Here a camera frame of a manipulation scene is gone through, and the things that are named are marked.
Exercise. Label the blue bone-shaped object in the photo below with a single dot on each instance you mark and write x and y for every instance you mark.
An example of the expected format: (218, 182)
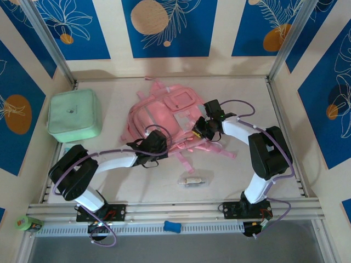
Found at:
(172, 227)

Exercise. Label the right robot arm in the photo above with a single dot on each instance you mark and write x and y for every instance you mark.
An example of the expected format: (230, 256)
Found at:
(268, 153)

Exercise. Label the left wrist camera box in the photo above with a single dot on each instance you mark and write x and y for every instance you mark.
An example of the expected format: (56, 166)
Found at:
(157, 141)

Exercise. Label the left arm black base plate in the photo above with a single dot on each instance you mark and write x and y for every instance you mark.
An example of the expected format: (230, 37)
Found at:
(118, 212)

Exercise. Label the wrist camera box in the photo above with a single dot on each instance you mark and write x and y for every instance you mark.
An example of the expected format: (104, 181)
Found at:
(157, 141)
(213, 108)

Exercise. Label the aluminium frame post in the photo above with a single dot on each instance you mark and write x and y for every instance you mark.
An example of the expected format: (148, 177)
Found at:
(49, 41)
(290, 35)

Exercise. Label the light green tape roll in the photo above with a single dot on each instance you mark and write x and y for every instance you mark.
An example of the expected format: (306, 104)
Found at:
(22, 222)

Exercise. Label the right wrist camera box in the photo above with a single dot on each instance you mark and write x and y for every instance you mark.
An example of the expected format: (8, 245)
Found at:
(213, 108)

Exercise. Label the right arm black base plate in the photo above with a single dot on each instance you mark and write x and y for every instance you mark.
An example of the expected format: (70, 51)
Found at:
(230, 210)

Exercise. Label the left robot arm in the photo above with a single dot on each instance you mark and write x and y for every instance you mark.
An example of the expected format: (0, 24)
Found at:
(74, 170)

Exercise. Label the pink student backpack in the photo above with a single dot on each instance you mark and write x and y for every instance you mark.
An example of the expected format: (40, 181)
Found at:
(156, 109)

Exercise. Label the aluminium table edge rail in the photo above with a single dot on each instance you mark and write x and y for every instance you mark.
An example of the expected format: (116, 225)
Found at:
(175, 209)

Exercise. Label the mint green lunch bag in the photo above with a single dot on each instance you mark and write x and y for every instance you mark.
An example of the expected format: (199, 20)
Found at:
(72, 112)

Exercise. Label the dark green roll orange label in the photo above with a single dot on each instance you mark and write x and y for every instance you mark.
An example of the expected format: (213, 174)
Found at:
(37, 226)

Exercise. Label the blue white tissue packet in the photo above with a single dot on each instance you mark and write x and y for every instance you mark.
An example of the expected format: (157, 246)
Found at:
(67, 150)

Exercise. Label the clear plastic pencil pouch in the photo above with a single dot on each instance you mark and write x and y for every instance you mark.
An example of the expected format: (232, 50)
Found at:
(193, 180)

